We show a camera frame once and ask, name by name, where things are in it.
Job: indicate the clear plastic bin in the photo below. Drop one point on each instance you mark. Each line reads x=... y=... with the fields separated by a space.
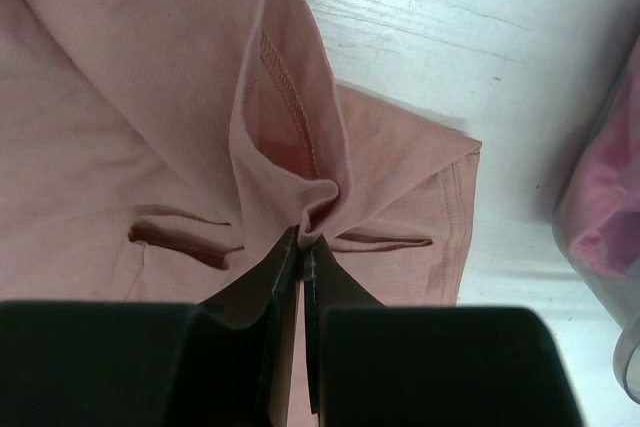
x=618 y=295

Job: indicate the dusty pink t-shirt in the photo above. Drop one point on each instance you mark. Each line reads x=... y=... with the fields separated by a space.
x=154 y=151

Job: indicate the light pink t-shirt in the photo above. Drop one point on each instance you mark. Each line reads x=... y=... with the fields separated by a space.
x=604 y=208

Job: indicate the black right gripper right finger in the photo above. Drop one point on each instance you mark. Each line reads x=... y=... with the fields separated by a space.
x=373 y=365

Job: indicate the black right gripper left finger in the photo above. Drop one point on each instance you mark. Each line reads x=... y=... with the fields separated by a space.
x=226 y=361

